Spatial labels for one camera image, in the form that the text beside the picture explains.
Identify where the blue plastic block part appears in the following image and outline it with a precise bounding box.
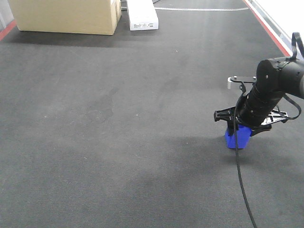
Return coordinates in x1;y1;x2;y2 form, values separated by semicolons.
225;125;252;149

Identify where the large cardboard box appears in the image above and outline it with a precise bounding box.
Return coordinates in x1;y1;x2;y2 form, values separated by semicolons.
9;0;121;35

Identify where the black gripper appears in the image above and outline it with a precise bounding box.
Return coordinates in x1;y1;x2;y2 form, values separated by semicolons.
213;104;289;137

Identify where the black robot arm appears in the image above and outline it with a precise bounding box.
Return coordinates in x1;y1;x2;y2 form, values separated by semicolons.
214;57;304;136

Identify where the black cable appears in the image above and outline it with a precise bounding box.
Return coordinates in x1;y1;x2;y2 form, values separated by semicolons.
233;83;258;228

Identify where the long white carton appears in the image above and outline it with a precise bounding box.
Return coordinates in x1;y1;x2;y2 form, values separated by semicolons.
126;0;159;31

